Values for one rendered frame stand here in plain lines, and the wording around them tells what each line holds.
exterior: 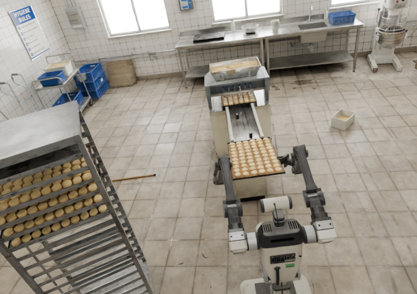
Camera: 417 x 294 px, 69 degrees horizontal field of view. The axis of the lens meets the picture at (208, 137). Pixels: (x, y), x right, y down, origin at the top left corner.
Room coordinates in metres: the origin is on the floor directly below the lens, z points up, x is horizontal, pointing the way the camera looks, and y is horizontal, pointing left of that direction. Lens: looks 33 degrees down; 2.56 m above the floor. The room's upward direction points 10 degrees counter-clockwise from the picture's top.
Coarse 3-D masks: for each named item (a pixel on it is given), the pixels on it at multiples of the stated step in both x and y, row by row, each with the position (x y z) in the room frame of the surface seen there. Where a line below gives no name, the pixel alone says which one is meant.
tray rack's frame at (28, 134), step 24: (24, 120) 1.66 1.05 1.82; (48, 120) 1.60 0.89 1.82; (72, 120) 1.54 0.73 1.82; (0, 144) 1.42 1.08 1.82; (24, 144) 1.37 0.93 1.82; (48, 144) 1.32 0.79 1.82; (0, 240) 1.21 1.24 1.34; (144, 264) 1.76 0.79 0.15; (120, 288) 1.56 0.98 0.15; (144, 288) 1.53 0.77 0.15
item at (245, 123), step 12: (240, 120) 2.84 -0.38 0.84; (252, 120) 2.79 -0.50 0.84; (228, 132) 2.65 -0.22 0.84; (240, 132) 2.61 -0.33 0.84; (252, 132) 2.57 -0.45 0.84; (240, 180) 2.43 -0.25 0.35; (252, 180) 2.42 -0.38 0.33; (264, 180) 2.41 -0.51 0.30; (240, 192) 2.43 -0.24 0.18; (252, 192) 2.42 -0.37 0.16; (264, 192) 2.41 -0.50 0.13
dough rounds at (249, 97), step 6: (222, 96) 3.36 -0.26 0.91; (228, 96) 3.30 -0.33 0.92; (234, 96) 3.28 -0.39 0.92; (240, 96) 3.25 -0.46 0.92; (246, 96) 3.22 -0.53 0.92; (252, 96) 3.21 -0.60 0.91; (222, 102) 3.21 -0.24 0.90; (228, 102) 3.18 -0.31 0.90; (234, 102) 3.12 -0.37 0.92; (240, 102) 3.11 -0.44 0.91
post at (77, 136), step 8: (80, 136) 1.37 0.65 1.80; (80, 144) 1.36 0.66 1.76; (88, 152) 1.39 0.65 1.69; (88, 160) 1.36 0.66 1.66; (96, 176) 1.37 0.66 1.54; (96, 184) 1.36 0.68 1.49; (104, 192) 1.37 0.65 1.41; (104, 200) 1.36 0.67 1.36; (112, 208) 1.37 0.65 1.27; (112, 216) 1.36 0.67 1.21; (120, 224) 1.37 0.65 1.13; (120, 232) 1.36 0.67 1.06; (128, 240) 1.38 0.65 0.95; (128, 248) 1.36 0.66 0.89; (136, 256) 1.38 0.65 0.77; (136, 264) 1.36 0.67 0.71; (144, 280) 1.36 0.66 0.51
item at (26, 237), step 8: (96, 208) 1.43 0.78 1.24; (104, 208) 1.42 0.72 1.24; (80, 216) 1.39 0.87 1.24; (88, 216) 1.39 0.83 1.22; (56, 224) 1.36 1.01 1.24; (64, 224) 1.34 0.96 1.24; (40, 232) 1.32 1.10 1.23; (48, 232) 1.31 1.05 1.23; (16, 240) 1.28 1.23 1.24; (24, 240) 1.27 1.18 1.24
